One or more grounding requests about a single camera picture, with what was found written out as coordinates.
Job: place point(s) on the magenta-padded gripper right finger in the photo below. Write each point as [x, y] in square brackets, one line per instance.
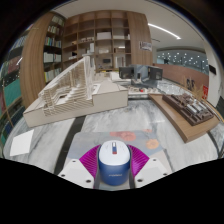
[151, 170]

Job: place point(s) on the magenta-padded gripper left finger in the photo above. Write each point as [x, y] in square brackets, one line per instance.
[75, 170]

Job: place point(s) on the blue and white computer mouse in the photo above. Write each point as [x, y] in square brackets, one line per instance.
[114, 166]

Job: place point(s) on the pastel printed mouse pad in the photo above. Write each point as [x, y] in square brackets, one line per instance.
[83, 141]

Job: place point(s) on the dark brown model on wooden board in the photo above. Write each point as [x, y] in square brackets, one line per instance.
[186, 115]

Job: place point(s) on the beige stepped architectural model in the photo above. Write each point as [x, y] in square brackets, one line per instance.
[83, 96]

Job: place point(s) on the grey building model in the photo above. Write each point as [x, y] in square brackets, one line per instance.
[140, 71]

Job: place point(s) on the narrow wooden bookshelf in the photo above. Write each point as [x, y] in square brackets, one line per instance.
[52, 50]

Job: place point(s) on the wooden open shelf unit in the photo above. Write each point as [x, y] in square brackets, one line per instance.
[103, 36]

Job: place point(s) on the long ceiling light strip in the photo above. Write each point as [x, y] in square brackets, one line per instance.
[164, 30]

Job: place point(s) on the wall poster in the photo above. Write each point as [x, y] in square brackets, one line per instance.
[146, 46]

